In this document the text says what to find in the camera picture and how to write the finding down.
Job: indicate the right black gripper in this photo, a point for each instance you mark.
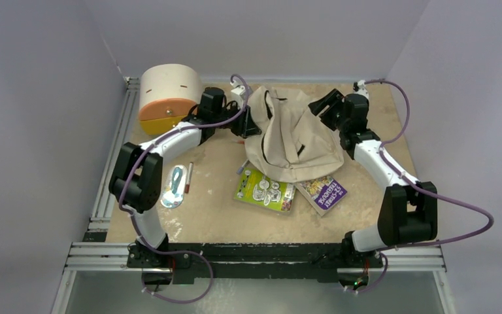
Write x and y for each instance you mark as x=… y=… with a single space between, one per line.
x=334 y=99

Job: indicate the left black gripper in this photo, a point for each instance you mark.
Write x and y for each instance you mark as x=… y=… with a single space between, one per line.
x=245 y=126

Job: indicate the beige canvas student backpack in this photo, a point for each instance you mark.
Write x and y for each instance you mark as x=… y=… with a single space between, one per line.
x=293 y=145

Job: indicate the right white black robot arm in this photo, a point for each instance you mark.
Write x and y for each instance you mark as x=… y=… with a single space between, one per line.
x=406 y=216

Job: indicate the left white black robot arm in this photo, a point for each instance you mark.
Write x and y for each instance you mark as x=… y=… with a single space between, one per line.
x=139 y=183

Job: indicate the blister pack with blue scissors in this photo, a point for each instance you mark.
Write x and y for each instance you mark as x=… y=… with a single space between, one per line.
x=173 y=191

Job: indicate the purple grey marker pen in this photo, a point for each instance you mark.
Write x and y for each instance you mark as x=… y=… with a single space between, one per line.
x=242 y=167

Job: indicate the green illustrated book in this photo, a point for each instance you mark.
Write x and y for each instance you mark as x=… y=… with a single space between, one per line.
x=257 y=189

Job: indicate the dark red marker pen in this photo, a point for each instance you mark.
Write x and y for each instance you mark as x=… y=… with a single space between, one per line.
x=188 y=178

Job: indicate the purple treehouse book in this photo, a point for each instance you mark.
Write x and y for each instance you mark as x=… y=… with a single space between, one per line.
x=323 y=193

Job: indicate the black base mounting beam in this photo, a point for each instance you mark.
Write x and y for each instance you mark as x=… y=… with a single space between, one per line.
x=324 y=262

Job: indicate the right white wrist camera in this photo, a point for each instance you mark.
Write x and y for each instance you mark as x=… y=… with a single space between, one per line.
x=359 y=87

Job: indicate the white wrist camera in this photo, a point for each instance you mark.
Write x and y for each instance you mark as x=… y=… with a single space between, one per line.
x=239 y=94
x=359 y=87

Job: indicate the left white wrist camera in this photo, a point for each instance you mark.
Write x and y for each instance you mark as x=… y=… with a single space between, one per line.
x=239 y=94

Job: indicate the aluminium frame rails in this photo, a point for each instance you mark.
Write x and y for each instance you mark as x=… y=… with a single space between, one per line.
x=423 y=268

